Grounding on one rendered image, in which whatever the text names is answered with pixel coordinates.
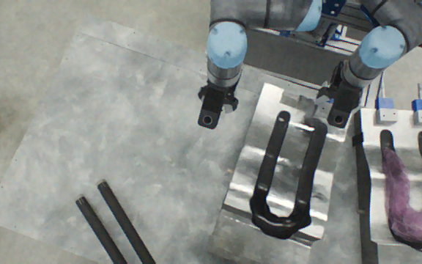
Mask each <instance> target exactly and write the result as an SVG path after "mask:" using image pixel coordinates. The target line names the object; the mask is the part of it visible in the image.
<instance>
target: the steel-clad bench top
mask: <svg viewBox="0 0 422 264"><path fill-rule="evenodd" d="M206 58H207V54H206V53H204V52H201V51H197V50H195V49H192V48H189V47H186V46H183V45H180V44H177V43H173V42H170V41H168V40H164V39H161V38H159V37H155V36H152V35H150V34H146V33H143V32H140V31H137V30H135V29H131V28H128V27H126V26H122V25H119V24H117V23H113V22H110V21H106V20H105V19H103V18H99V17H97V16H94V15H90V14H88V13H85V14H84V16H83V18H82V20H81V22H80V24H79V26H78V28H77V30H76V32H75V35H74V37H73V39H72V42H71V44H70V46H69V48H68V49H67V52H66V54H65V55H64V58H63V60H62V62H61V64H60V66H59V68H58V70H57V71H56V74H55V76H54V77H53V80H52V82H51V84H50V86H49V88H48V90H47V92H45V94H44V96H43V98H42V100H41V102H40V104H39V107H38V109H37V112H36V114H35V116H34V118H33V120H32V122H31V124H30V126H29V128H28V130H27V132H26V134H25V136H24V138H23V140H22V142H21V144H20V146H19V148H18V150H17V152H15V154H14V156H13V158H12V160H11V162H10V165H9V167H8V169H7V171H6V173H5V175H4V177H3V179H2V181H1V184H0V226H1V227H4V228H7V229H9V230H13V231H15V232H18V233H20V234H23V235H26V236H28V237H30V238H34V239H37V240H39V241H42V242H44V243H47V244H50V245H52V246H55V247H57V248H60V249H63V250H66V251H68V252H72V253H73V254H76V255H79V256H82V257H85V258H86V259H89V260H92V261H95V262H96V263H100V264H114V263H113V261H112V260H111V258H110V257H109V256H108V254H107V252H106V251H105V249H104V248H103V246H102V244H101V243H100V241H99V240H98V238H97V236H96V235H95V233H94V232H93V230H92V228H91V227H90V226H89V224H88V222H87V221H86V219H85V218H84V216H83V214H82V213H81V211H80V210H79V208H78V206H77V205H76V203H75V202H74V198H75V197H76V196H78V195H79V194H83V196H84V197H85V199H86V201H87V202H88V203H89V205H90V206H91V208H92V209H93V210H94V212H95V213H96V214H97V216H98V218H99V219H100V221H101V222H102V224H103V226H104V227H105V228H106V230H107V231H108V233H109V235H110V236H111V238H112V239H113V241H114V243H115V244H116V245H117V247H118V248H119V250H120V252H121V253H122V255H123V256H124V258H125V259H126V260H127V262H128V264H143V263H142V262H141V260H140V259H139V257H138V255H137V254H136V252H135V250H134V248H133V247H132V245H131V244H130V242H129V240H128V239H127V237H126V235H125V234H124V232H123V230H122V228H121V227H120V226H119V223H118V222H117V220H116V219H115V217H114V215H113V213H112V212H111V210H110V208H109V206H108V205H107V203H106V201H105V200H104V199H103V196H102V194H101V193H100V191H99V189H98V187H97V186H96V182H97V181H98V180H100V179H105V181H106V182H107V184H108V185H109V187H110V188H111V190H112V191H113V193H114V195H115V197H116V198H117V199H118V202H119V204H120V205H121V207H122V209H123V210H124V212H125V213H126V215H127V217H128V218H129V220H130V222H131V223H132V225H133V226H134V228H135V229H136V232H137V233H138V235H139V236H140V238H141V239H142V241H143V242H144V245H145V246H146V247H147V249H148V251H149V253H150V254H151V255H152V257H153V259H154V261H155V262H156V264H239V263H236V262H234V261H231V260H228V259H226V258H223V257H220V256H218V255H216V254H212V253H210V252H207V248H208V246H209V243H210V239H211V237H212V234H213V231H214V229H215V225H216V221H217V219H218V215H219V213H220V211H221V207H222V204H223V201H224V198H225V196H226V192H227V190H228V187H229V184H230V181H231V178H232V174H231V173H230V172H227V169H228V168H230V169H235V167H236V164H237V160H238V158H239V155H240V152H241V149H242V147H243V143H244V141H245V137H246V135H247V132H248V129H249V126H250V124H251V120H252V117H253V114H254V112H255V109H256V105H257V103H258V100H259V97H260V95H261V92H262V89H263V87H264V84H269V85H272V86H274V87H278V88H281V89H284V91H285V92H288V93H290V94H292V95H296V96H298V97H299V96H300V95H302V96H305V97H307V98H311V99H314V100H315V97H316V95H318V91H315V90H312V89H309V88H306V87H302V86H300V85H297V84H293V83H291V82H288V81H285V80H282V79H279V78H276V77H273V76H269V75H267V74H264V73H260V72H258V71H255V70H252V69H249V68H246V67H242V69H243V71H242V75H241V78H240V81H239V84H238V86H237V88H236V90H237V97H236V99H238V101H239V104H238V107H237V109H236V110H235V111H234V112H232V113H229V114H226V116H225V118H224V120H223V124H222V125H221V124H218V125H217V127H216V128H215V129H214V130H211V129H209V128H205V127H202V126H200V125H199V124H198V120H199V115H200V112H201V107H202V104H203V103H202V101H201V100H200V99H199V96H198V93H199V90H200V88H201V87H204V86H207V80H208V77H207V63H206V62H205V59H206ZM359 109H367V108H366V107H363V106H359V105H358V107H357V108H356V109H354V110H352V114H351V117H350V120H349V124H348V128H347V132H346V135H345V138H344V142H343V144H342V148H341V152H340V155H339V157H338V162H337V164H336V169H335V172H334V175H333V181H332V185H331V190H330V203H329V209H328V215H327V221H326V225H325V228H324V232H323V234H322V238H321V239H320V240H318V241H314V242H313V245H312V247H311V251H310V254H309V256H308V262H307V264H362V251H361V236H360V217H359V214H357V213H356V211H357V210H359V207H358V179H357V164H356V149H355V146H354V147H353V146H352V137H353V136H355V121H354V113H356V112H357V111H358V110H359Z"/></svg>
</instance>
